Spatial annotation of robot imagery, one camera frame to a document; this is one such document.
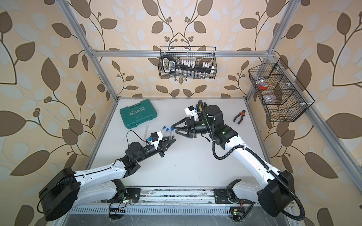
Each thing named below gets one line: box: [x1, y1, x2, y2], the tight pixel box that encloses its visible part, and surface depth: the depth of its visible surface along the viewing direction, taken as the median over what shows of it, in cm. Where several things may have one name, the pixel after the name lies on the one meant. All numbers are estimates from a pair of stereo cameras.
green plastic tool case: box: [119, 98, 157, 130], surface depth 107 cm
